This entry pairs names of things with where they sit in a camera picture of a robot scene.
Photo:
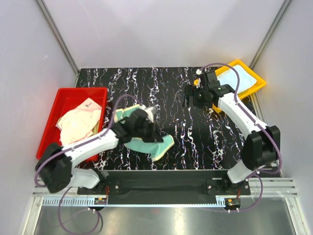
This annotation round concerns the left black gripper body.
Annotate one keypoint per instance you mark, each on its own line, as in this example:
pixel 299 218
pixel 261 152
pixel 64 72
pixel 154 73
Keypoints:
pixel 144 131

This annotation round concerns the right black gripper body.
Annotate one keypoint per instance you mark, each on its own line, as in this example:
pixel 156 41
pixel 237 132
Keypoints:
pixel 200 98

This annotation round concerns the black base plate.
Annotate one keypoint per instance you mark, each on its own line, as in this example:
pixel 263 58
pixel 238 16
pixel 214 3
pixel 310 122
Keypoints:
pixel 167 187

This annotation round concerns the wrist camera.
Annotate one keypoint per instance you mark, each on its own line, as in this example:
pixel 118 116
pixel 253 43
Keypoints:
pixel 206 80
pixel 151 111

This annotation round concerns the aluminium frame post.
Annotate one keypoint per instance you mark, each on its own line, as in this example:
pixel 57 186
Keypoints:
pixel 270 32
pixel 58 38

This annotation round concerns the white slotted cable duct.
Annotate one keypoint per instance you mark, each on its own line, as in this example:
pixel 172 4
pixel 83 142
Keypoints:
pixel 75 201

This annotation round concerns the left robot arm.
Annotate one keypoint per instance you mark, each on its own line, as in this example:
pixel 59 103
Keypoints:
pixel 57 168

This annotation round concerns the red plastic bin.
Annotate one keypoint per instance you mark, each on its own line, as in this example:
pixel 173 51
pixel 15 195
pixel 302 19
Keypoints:
pixel 67 99

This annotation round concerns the yellow green towel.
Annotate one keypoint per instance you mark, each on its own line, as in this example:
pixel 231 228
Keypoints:
pixel 156 150

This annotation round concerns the pink towel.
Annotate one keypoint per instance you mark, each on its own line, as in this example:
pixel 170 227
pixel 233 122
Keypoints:
pixel 80 122

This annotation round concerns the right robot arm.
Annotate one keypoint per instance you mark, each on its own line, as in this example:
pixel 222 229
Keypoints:
pixel 262 142

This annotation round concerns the left aluminium frame post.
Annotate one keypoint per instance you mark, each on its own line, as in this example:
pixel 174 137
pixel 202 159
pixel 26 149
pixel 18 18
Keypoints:
pixel 58 38

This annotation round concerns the right aluminium frame post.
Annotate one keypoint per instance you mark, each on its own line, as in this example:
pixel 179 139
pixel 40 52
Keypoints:
pixel 270 32

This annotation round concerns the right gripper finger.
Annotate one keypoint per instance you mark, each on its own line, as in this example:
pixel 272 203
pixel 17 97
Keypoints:
pixel 186 100
pixel 189 90

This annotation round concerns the light blue towel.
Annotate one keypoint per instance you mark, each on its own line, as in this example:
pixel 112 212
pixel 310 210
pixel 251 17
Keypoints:
pixel 229 77

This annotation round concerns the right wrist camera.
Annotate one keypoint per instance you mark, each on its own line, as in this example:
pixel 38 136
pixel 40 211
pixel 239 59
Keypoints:
pixel 206 80

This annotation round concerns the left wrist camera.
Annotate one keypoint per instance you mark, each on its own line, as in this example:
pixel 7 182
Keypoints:
pixel 151 111

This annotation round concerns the yellow plastic tray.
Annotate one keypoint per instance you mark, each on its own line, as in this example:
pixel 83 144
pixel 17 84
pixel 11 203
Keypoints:
pixel 259 84

